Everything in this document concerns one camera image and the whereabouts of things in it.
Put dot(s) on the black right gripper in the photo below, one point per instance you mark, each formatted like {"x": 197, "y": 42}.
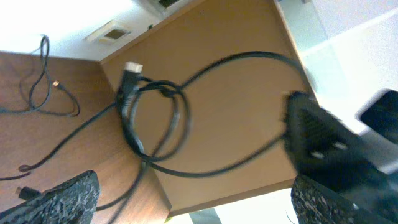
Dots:
{"x": 323, "y": 149}

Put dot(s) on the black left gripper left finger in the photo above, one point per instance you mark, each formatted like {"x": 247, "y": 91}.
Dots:
{"x": 73, "y": 201}

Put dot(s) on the wooden side panel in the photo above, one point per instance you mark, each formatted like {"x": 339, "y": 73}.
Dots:
{"x": 236, "y": 108}

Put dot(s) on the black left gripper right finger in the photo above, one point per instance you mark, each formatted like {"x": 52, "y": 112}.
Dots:
{"x": 315, "y": 203}

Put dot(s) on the white wall socket plate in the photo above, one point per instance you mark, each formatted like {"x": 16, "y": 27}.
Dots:
{"x": 109, "y": 33}

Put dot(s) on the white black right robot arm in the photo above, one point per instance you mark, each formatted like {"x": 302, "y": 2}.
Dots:
{"x": 381, "y": 148}

